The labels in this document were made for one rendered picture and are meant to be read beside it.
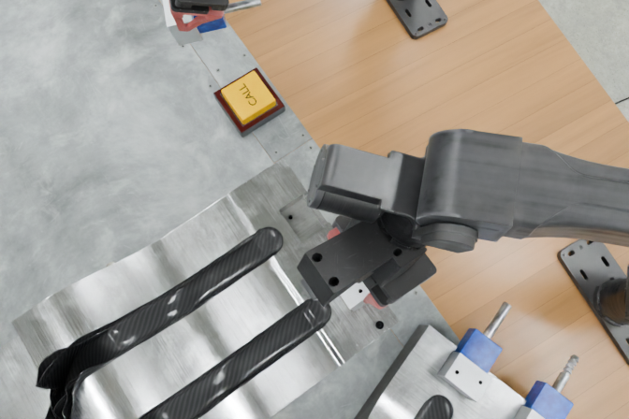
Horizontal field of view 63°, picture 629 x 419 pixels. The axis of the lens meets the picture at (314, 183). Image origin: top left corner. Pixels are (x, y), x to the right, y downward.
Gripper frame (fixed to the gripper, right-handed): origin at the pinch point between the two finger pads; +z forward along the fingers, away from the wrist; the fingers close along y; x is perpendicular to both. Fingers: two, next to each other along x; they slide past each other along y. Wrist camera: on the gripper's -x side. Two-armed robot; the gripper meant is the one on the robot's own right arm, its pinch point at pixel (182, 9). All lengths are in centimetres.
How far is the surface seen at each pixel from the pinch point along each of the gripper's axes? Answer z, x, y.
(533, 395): -9, 34, 59
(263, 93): 3.7, 11.4, 10.9
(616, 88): 34, 155, -6
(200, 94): 10.8, 4.1, 7.6
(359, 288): -9.9, 12.1, 41.8
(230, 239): 2.0, 1.9, 32.3
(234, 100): 5.4, 7.3, 11.1
